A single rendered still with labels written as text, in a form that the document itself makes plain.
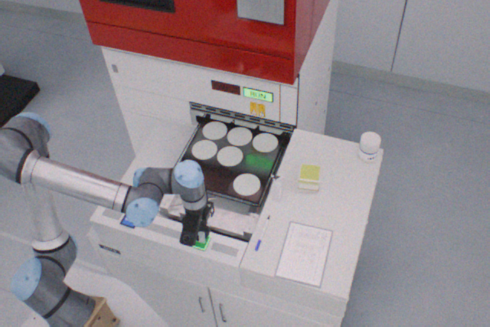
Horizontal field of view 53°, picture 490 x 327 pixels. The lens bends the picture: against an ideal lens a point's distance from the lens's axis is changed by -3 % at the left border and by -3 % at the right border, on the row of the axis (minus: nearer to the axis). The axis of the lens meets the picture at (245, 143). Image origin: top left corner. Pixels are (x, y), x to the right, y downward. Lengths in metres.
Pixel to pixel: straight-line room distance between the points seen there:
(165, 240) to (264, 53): 0.70
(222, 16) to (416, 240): 1.74
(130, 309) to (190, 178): 0.59
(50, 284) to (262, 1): 1.04
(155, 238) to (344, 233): 0.63
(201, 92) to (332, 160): 0.58
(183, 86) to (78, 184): 0.83
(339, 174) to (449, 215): 1.30
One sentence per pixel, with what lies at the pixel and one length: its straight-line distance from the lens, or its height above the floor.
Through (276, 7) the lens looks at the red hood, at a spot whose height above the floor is 1.53.
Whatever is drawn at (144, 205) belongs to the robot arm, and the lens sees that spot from 1.28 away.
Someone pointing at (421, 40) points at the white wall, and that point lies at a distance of 3.43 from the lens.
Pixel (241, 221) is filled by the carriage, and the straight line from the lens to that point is 1.81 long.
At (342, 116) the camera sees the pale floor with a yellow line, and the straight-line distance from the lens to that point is 3.38.
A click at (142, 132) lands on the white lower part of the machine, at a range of 2.39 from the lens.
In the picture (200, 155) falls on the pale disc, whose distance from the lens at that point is 1.98.
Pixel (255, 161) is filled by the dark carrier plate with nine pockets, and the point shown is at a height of 0.90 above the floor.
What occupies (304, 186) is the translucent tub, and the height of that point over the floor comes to 0.99.
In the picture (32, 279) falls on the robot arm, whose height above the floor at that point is 1.13.
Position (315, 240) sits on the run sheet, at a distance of 1.67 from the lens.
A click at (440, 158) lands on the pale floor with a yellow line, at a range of 3.28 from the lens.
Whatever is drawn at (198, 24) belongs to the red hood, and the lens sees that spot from 1.73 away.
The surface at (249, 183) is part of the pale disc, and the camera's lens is 1.88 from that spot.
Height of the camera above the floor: 2.41
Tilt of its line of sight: 49 degrees down
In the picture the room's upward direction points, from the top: 4 degrees counter-clockwise
